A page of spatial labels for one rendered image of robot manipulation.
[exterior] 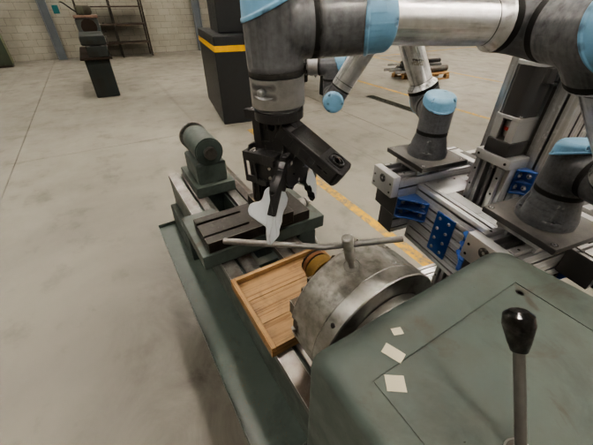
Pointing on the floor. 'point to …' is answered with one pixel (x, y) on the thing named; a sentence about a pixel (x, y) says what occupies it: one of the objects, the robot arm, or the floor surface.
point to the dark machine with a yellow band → (226, 61)
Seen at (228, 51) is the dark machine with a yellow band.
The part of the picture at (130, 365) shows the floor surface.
